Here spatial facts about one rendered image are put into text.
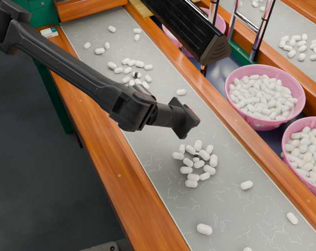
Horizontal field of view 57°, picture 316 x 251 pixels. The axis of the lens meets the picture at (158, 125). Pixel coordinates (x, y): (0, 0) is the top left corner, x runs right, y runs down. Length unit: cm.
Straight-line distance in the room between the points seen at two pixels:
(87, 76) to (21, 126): 142
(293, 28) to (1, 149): 170
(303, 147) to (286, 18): 70
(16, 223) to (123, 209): 102
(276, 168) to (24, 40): 72
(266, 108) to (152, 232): 58
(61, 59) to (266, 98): 69
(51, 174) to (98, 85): 119
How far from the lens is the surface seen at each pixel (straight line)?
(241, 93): 107
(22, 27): 76
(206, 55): 66
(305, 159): 96
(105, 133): 90
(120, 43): 124
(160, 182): 83
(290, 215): 84
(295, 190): 87
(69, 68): 68
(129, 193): 79
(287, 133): 98
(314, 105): 113
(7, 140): 202
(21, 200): 176
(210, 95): 100
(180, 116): 72
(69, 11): 130
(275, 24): 144
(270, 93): 109
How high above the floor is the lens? 148
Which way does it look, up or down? 53 degrees down
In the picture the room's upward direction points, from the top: straight up
